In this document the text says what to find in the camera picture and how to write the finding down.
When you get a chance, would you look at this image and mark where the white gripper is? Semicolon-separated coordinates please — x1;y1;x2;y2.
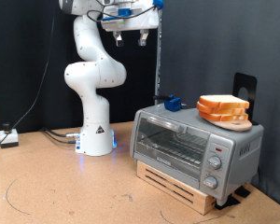
101;4;160;48

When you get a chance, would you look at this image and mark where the glass oven door with handle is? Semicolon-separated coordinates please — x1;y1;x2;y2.
132;110;211;181

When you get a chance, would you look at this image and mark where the silver oven knob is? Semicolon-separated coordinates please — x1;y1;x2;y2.
207;156;222;171
203;175;218;190

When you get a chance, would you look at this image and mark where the silver toaster oven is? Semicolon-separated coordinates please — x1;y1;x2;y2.
129;102;265;206

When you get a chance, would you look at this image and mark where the vertical metal pole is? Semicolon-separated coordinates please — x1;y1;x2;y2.
154;6;163;105

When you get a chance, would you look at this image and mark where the black metal bookend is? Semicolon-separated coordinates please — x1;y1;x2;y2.
231;72;259;126

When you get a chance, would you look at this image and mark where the round wooden board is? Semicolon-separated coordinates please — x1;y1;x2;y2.
204;119;253;133

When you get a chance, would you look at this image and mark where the grey emergency stop box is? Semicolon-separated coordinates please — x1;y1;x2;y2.
0;122;20;148

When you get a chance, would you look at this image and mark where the slotted wooden block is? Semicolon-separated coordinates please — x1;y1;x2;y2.
135;160;217;216

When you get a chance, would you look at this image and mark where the black foam pad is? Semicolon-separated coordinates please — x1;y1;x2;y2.
234;185;252;199
214;194;242;211

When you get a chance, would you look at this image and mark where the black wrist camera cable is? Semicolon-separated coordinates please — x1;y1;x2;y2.
86;0;158;23

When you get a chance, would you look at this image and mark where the long black hanging cable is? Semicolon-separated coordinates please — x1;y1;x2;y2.
0;0;57;162

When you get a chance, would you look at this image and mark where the wire oven rack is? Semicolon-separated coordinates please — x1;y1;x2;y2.
136;129;206;166

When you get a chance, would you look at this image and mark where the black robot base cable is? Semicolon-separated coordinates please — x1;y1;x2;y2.
40;126;82;139
44;130;77;145

